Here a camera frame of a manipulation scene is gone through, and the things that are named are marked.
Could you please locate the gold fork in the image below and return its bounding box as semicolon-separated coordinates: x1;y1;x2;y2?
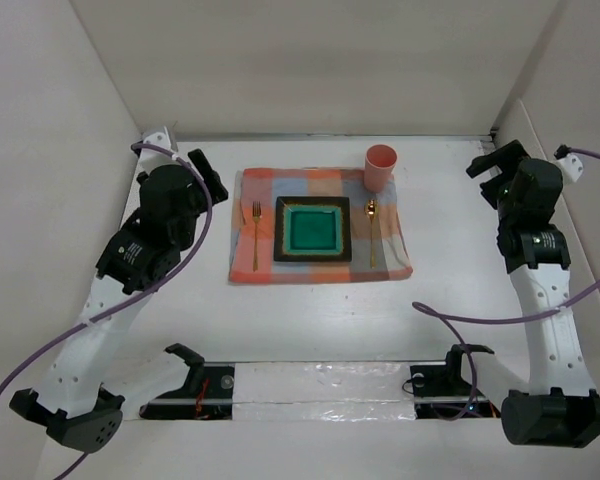
252;201;262;272

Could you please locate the green square plate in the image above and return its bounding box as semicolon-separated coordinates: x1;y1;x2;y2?
273;196;352;263

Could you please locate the pink plastic cup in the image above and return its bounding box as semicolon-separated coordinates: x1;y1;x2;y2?
364;144;398;193

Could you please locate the gold spoon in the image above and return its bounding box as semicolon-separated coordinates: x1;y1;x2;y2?
364;199;378;269

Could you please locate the orange blue checkered cloth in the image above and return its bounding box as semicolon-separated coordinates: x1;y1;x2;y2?
228;167;413;285

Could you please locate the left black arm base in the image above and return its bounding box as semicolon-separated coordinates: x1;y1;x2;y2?
139;343;236;421

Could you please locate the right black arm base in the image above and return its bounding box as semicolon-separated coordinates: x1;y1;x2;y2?
402;344;500;420

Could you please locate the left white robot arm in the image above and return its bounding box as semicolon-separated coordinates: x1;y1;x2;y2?
9;145;228;454

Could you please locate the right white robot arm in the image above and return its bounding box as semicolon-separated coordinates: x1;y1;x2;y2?
442;140;600;448

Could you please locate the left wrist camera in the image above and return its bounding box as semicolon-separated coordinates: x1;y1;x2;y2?
138;126;177;174

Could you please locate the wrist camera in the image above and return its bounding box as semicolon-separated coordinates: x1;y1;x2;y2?
138;126;177;174
554;145;584;184

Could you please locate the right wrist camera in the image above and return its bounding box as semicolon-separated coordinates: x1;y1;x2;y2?
554;145;584;184

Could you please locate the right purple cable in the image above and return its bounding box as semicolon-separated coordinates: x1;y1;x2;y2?
412;147;600;421

